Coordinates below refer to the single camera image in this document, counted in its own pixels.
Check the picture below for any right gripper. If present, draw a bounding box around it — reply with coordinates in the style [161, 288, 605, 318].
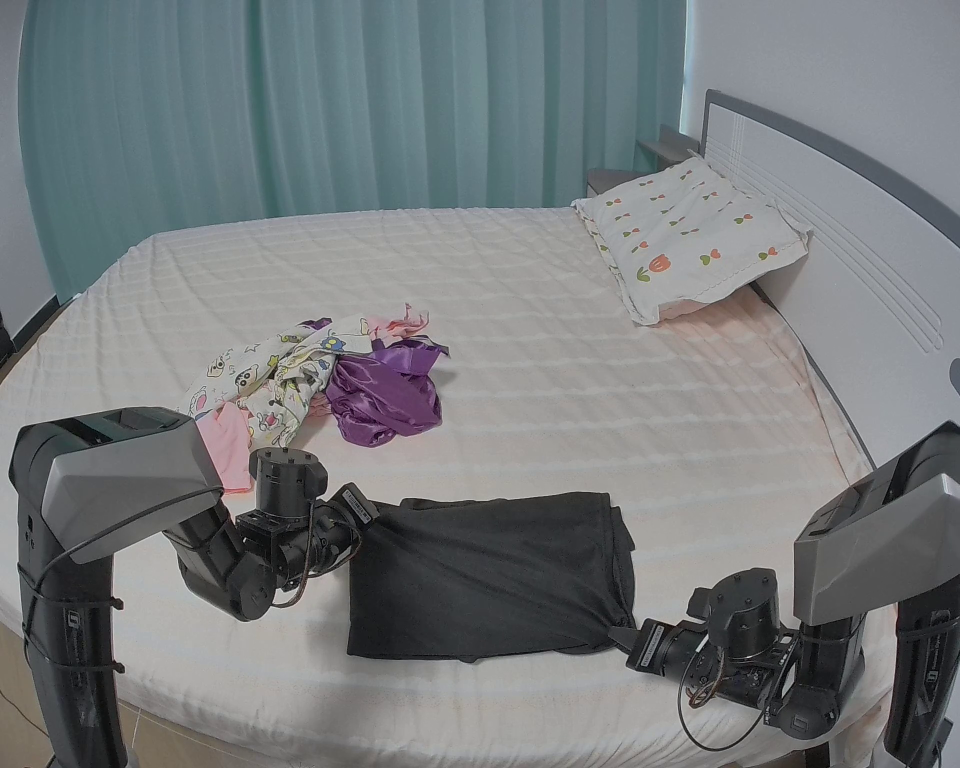
[626, 618, 710, 680]

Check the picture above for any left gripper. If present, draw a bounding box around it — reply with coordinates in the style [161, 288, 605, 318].
[303, 485, 380, 575]

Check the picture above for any black T-shirt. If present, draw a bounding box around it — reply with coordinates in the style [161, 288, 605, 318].
[345, 491, 639, 665]

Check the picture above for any purple satin garment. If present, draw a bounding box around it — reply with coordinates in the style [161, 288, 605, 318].
[298, 318, 453, 450]

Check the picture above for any white printed pyjama top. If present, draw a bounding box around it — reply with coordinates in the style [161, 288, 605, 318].
[183, 315, 374, 451]

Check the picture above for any pale pink garment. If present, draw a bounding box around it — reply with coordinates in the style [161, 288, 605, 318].
[365, 302, 430, 340]

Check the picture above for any bed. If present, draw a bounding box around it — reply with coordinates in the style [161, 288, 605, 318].
[0, 88, 960, 768]

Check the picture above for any white printed pillow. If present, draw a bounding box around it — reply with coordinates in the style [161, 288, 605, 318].
[571, 153, 815, 327]

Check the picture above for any blue-green curtain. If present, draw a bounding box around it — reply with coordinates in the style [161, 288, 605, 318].
[18, 0, 687, 301]

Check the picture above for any grey bedside table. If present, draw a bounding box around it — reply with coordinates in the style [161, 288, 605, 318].
[587, 123, 706, 198]

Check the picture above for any black cable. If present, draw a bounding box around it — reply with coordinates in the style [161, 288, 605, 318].
[37, 487, 226, 579]
[0, 690, 48, 730]
[273, 566, 310, 610]
[678, 663, 770, 751]

